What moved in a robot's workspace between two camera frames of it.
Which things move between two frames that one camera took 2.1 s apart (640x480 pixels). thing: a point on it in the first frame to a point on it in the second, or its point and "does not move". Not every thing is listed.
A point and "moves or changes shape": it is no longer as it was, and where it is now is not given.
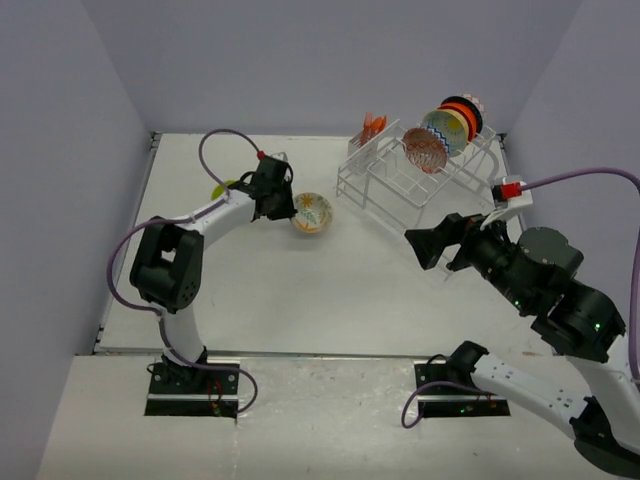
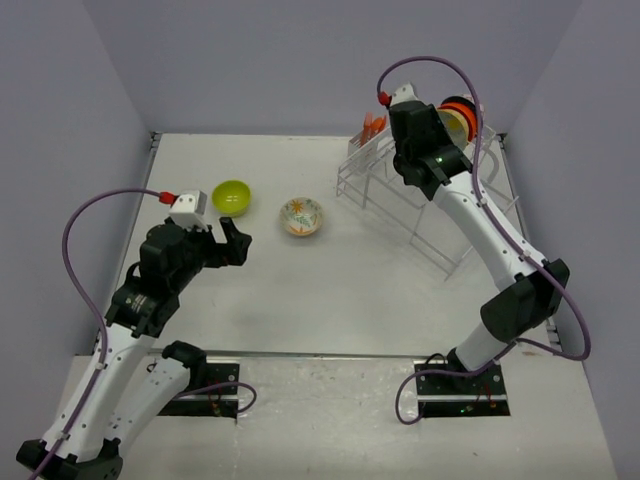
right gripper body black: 484,249 to 444,136
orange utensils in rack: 366,132 does not move
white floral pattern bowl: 314,213 moves or changes shape
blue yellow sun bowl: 452,126 does not move
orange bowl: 466,113 does not move
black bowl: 473,109 does not move
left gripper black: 287,210 to 220,251
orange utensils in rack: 378,124 does not move
